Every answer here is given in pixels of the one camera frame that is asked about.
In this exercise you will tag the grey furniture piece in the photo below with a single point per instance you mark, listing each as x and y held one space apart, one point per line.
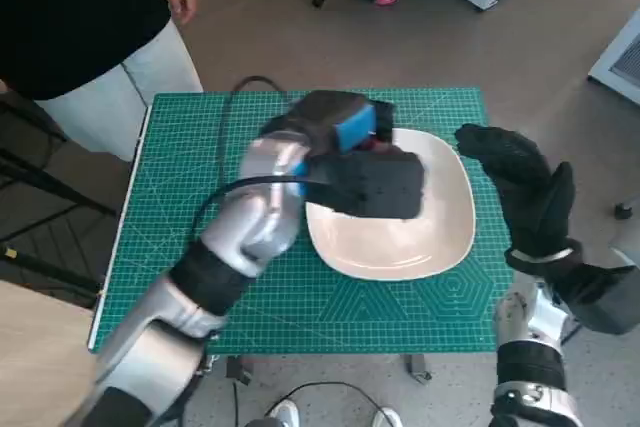
630 257

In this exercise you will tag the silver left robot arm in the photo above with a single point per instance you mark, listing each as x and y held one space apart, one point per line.
260 232

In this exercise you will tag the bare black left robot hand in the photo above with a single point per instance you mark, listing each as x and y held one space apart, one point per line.
330 117

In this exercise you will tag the green cutting mat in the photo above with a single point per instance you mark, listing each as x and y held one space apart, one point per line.
350 312

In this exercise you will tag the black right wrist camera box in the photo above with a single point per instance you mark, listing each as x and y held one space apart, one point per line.
600 297

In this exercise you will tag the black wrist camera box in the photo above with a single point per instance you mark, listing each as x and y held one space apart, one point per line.
380 187
600 297

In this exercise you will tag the small yellow label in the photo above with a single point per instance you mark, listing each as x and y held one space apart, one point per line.
9 252

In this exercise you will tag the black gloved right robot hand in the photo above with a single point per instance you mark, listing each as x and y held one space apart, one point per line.
535 197

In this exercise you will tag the white shoe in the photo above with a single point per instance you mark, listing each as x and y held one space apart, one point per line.
386 419
285 414

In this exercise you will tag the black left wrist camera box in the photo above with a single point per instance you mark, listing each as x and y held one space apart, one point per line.
380 187

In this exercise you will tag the silver table clamp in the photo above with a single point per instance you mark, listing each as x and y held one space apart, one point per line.
212 362

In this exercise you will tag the black caster wheel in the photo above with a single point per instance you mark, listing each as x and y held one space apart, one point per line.
622 211

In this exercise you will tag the white appliance with grille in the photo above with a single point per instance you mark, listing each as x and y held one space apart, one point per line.
622 64

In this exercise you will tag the light wooden desk top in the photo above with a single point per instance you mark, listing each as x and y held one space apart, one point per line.
30 347

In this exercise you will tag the black metal rack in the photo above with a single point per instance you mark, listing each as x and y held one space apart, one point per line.
35 247

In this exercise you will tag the white square plate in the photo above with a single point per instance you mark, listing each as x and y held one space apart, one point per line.
380 257

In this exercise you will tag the grey table leg bracket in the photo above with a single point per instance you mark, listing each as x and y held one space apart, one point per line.
238 370
418 369

